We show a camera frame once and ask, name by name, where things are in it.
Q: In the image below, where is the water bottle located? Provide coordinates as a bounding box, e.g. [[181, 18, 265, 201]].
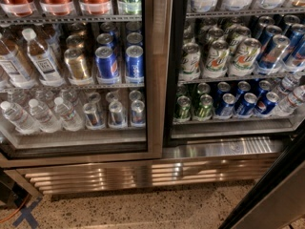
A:
[[29, 98, 62, 133], [1, 101, 40, 135], [54, 97, 84, 132]]

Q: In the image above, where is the front left blue Pepsi can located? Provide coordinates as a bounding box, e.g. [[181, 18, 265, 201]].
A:
[[94, 46, 120, 84]]

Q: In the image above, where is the blue Pepsi can lower middle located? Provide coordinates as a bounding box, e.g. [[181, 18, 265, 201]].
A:
[[234, 93, 257, 117]]

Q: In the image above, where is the front 7up can left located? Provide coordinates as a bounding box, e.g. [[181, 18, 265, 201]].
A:
[[179, 43, 201, 81]]

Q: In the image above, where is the gold soda can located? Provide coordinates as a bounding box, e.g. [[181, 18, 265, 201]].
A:
[[64, 49, 93, 86]]

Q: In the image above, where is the tea bottle white cap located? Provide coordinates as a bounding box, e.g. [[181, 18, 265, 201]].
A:
[[22, 28, 64, 87]]

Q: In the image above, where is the right water bottle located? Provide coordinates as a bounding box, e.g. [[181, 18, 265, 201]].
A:
[[54, 97, 84, 132]]

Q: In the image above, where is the middle water bottle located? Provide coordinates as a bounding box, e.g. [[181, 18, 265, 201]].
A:
[[29, 98, 62, 133]]

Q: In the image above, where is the left water bottle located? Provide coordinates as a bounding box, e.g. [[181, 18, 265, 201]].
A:
[[1, 101, 40, 135]]

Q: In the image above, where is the fridge glass door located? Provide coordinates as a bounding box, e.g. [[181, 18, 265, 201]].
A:
[[219, 133, 305, 229], [0, 0, 173, 174]]

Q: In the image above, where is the green soda can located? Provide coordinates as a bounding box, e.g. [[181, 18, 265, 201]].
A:
[[174, 95, 192, 122]]

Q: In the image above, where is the blue Pepsi can lower left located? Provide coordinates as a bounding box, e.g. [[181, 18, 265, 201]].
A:
[[214, 94, 235, 119]]

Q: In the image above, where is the front right blue Pepsi can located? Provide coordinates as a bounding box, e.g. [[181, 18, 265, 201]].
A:
[[125, 45, 144, 82]]

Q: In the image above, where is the blue pepsi can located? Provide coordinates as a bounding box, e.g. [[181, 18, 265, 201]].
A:
[[94, 46, 120, 84], [125, 45, 144, 82], [234, 93, 257, 117], [214, 94, 235, 119]]

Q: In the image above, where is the orange floor cable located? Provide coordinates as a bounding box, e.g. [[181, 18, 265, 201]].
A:
[[0, 193, 32, 224]]

